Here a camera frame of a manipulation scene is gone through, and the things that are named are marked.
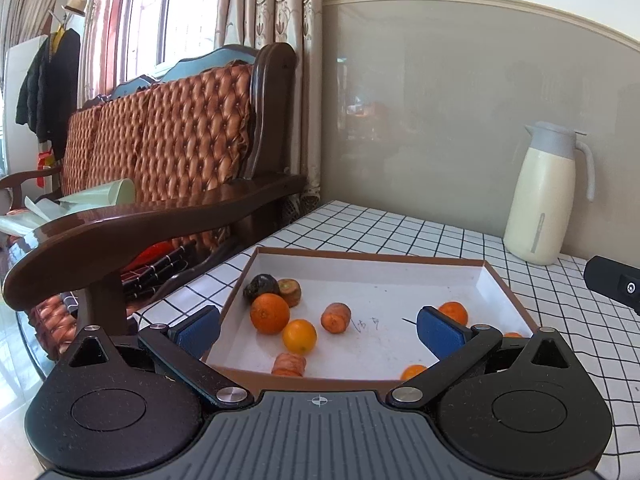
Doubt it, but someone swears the large orange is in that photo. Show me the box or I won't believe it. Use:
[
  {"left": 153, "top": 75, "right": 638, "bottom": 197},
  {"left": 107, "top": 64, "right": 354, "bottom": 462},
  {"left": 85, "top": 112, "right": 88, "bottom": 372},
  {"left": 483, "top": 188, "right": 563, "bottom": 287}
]
[{"left": 438, "top": 301, "right": 469, "bottom": 326}]

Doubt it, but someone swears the small orange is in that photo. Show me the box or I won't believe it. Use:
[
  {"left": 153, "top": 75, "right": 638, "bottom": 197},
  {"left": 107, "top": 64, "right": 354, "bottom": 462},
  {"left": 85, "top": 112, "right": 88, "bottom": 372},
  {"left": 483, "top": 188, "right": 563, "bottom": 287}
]
[
  {"left": 400, "top": 364, "right": 427, "bottom": 382},
  {"left": 282, "top": 318, "right": 318, "bottom": 356}
]

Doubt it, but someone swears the large orange tangerine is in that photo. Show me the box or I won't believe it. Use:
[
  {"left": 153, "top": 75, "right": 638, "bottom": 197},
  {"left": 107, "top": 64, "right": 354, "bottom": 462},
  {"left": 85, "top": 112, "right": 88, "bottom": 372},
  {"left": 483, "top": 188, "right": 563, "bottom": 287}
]
[{"left": 250, "top": 292, "right": 290, "bottom": 335}]

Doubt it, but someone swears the dark mangosteen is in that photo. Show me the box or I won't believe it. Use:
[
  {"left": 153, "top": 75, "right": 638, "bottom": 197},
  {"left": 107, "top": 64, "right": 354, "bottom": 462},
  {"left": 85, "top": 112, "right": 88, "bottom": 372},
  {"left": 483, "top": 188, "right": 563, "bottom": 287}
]
[{"left": 243, "top": 273, "right": 280, "bottom": 304}]

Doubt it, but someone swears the carrot chunk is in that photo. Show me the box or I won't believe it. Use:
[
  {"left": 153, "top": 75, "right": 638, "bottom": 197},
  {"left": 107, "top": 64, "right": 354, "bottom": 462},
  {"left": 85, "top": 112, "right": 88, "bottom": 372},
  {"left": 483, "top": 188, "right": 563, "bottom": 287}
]
[
  {"left": 271, "top": 352, "right": 307, "bottom": 377},
  {"left": 278, "top": 278, "right": 302, "bottom": 308},
  {"left": 320, "top": 302, "right": 352, "bottom": 334}
]

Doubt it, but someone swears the white black grid tablecloth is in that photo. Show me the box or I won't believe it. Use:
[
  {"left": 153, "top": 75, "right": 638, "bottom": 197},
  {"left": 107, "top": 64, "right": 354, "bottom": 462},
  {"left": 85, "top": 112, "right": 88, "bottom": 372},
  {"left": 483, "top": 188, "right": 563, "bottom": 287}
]
[{"left": 134, "top": 202, "right": 639, "bottom": 479}]

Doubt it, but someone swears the red cloth on sofa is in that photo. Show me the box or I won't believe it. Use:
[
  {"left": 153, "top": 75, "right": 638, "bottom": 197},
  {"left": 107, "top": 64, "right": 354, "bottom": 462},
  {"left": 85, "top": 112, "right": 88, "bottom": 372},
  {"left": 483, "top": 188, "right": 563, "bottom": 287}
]
[{"left": 122, "top": 242, "right": 175, "bottom": 273}]

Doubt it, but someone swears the cream thermos jug grey lid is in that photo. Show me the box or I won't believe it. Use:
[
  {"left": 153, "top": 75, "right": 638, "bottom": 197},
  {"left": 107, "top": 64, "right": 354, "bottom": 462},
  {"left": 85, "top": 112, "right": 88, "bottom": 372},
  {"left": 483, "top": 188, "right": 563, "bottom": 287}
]
[{"left": 503, "top": 122, "right": 596, "bottom": 266}]

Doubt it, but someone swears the brown cardboard box tray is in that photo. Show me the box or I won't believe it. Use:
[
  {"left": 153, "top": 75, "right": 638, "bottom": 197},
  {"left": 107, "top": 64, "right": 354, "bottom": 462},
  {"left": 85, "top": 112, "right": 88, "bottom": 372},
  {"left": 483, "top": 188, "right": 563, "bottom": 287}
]
[{"left": 206, "top": 247, "right": 538, "bottom": 394}]

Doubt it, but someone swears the pale green rolled paper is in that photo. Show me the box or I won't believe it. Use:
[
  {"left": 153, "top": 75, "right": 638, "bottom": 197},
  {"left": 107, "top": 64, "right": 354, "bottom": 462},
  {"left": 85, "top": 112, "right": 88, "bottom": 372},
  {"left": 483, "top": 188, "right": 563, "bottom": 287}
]
[{"left": 60, "top": 179, "right": 136, "bottom": 207}]

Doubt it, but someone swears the wooden sofa orange tufted cushion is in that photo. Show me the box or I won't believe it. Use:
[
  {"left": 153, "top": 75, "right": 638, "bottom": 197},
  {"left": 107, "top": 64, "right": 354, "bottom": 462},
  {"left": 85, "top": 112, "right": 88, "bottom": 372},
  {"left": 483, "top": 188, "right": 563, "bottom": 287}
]
[{"left": 1, "top": 46, "right": 303, "bottom": 361}]

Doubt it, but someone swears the white refrigerator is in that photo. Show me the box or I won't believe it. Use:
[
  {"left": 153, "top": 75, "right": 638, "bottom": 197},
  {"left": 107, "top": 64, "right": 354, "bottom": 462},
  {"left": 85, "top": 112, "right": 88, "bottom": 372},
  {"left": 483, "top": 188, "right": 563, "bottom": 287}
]
[{"left": 2, "top": 34, "right": 49, "bottom": 176}]

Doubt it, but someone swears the black jacket on rack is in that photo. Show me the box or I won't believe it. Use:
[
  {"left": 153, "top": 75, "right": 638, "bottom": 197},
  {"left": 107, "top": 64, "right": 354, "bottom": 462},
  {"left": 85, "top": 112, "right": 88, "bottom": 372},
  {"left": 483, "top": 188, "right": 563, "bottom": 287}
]
[{"left": 15, "top": 29, "right": 80, "bottom": 160}]

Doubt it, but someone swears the beige embroidered curtain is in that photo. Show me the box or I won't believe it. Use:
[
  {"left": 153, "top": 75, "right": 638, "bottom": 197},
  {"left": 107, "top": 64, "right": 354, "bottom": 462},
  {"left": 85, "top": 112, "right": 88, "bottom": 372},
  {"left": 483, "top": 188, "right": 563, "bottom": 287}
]
[{"left": 215, "top": 0, "right": 322, "bottom": 217}]

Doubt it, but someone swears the straw hat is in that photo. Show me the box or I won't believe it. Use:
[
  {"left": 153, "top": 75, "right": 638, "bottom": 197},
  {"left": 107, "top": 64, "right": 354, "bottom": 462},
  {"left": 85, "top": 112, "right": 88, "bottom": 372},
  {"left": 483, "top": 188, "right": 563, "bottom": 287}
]
[{"left": 63, "top": 0, "right": 87, "bottom": 16}]

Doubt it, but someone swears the window with red frame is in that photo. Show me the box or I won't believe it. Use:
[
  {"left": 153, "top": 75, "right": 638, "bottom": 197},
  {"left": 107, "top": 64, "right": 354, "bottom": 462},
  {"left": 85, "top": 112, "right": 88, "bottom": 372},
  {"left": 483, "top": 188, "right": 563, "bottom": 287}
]
[{"left": 78, "top": 0, "right": 218, "bottom": 103}]

